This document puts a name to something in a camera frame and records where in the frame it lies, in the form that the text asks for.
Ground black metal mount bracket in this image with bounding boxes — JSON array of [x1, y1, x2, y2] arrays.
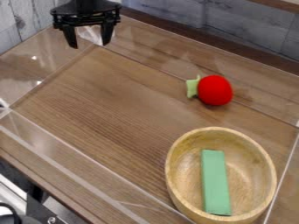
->
[[22, 195, 68, 224]]

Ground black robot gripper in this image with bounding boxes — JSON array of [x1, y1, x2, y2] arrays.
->
[[50, 0, 121, 49]]

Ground round wooden bowl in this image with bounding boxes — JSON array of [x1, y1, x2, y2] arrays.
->
[[164, 127, 276, 224]]

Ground clear acrylic tray enclosure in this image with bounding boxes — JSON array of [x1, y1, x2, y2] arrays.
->
[[0, 15, 299, 224]]

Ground green rectangular block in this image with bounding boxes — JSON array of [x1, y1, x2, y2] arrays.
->
[[200, 150, 232, 216]]

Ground red plush fruit green leaf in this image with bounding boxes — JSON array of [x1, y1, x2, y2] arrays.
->
[[185, 75, 233, 106]]

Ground black cable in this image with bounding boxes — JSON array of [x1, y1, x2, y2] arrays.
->
[[0, 201, 24, 224]]

